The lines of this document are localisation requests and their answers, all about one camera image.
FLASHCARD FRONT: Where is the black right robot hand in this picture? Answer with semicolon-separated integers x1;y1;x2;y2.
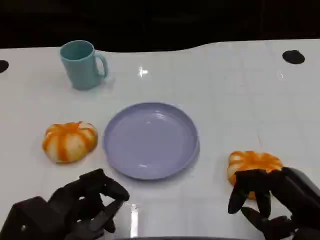
227;166;320;240

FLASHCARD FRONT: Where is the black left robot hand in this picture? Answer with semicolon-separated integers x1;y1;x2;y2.
48;168;131;240

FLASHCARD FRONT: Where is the orange white bread with hole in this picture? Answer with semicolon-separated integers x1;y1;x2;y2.
226;150;285;201

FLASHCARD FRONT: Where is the orange white bread without hole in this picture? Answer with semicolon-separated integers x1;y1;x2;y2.
41;121;99;165

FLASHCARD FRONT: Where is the lilac plate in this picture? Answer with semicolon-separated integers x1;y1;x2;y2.
102;102;201;181

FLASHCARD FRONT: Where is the pale green mug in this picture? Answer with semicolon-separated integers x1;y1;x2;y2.
59;40;109;91

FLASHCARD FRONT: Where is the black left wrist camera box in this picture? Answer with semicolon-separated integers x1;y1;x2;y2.
0;196;52;240

